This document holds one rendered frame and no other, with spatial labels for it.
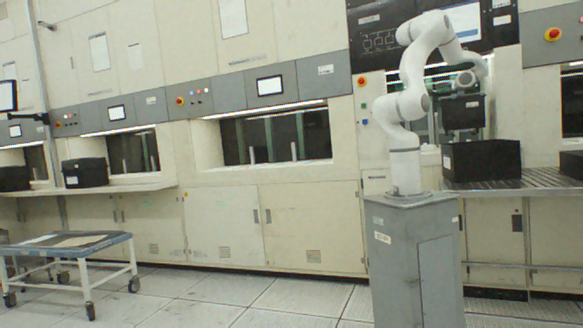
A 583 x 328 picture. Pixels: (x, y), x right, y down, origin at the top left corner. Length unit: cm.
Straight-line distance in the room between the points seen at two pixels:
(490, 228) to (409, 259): 96
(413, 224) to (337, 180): 100
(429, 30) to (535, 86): 81
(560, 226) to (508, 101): 71
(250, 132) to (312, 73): 96
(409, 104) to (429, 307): 77
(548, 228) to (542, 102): 67
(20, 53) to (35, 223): 176
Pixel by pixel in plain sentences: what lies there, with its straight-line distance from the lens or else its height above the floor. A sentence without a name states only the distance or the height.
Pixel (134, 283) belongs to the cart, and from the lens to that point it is 290.
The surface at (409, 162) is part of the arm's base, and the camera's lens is 137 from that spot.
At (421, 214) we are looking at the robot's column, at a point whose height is 71.
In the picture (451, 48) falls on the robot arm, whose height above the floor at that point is 139.
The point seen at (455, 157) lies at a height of 88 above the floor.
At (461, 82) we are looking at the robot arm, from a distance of 190.
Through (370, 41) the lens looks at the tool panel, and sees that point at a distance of 219.
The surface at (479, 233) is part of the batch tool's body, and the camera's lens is 221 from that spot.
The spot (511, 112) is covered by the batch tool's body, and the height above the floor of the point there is 106.
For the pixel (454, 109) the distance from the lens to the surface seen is 211.
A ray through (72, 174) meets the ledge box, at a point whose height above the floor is 93.
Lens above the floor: 104
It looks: 5 degrees down
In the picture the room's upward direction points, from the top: 6 degrees counter-clockwise
